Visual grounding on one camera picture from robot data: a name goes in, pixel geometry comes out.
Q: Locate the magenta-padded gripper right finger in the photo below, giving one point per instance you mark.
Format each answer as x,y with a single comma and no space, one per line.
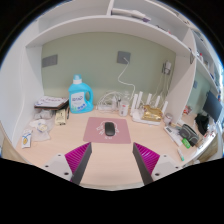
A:
147,159

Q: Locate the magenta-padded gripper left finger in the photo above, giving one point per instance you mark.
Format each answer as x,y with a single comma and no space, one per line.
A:
77,158

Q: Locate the black computer mouse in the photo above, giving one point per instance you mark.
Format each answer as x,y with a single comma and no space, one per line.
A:
109,129

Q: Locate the pink mouse pad with drawing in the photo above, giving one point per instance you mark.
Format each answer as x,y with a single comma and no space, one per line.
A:
123,133

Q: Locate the white marker pen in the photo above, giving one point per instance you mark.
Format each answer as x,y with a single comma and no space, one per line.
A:
180,155

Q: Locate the green small packet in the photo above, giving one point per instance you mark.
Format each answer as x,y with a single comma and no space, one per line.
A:
186,143

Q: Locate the white router with antennas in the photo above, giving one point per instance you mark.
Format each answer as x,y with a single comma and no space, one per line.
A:
137,118

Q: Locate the beige small box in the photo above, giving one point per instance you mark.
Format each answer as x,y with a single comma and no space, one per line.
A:
60,117

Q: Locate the small round jar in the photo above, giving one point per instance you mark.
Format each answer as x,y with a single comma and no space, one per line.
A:
168,119

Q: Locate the gold foil bag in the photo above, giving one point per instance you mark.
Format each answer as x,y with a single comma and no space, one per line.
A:
151,114

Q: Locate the clear plastic bags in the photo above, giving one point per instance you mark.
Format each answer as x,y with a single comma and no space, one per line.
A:
41,126

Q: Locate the grey zip pouch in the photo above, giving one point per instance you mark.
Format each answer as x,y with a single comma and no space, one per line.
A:
189,134

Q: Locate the white yellow snack packet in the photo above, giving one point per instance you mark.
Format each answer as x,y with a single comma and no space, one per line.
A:
26,139

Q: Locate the clear plastic bottle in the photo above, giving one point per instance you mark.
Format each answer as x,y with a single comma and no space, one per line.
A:
124,108

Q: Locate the white power strip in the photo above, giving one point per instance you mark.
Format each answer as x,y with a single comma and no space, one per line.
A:
104,108

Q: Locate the blue detergent bottle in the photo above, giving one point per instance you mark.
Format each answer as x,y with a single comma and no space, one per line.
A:
76,100

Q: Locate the stack of books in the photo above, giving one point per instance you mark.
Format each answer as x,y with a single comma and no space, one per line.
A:
50,101

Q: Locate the black bag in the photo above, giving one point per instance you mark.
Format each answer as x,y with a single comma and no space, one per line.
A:
202,123

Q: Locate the white desk side panel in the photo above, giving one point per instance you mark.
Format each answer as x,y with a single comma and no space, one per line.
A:
181,83

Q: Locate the black monitor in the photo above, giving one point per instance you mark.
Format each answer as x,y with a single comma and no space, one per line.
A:
212,106

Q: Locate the white overhead shelf unit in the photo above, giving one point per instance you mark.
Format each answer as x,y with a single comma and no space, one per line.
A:
100,25

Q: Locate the white wall charger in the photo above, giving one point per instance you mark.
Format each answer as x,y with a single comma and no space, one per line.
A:
167,66

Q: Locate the grey blank wall plate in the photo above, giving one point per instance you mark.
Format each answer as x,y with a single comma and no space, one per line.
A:
50,61

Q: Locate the grey wall socket plate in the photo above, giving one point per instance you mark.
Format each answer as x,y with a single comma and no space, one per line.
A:
121,57

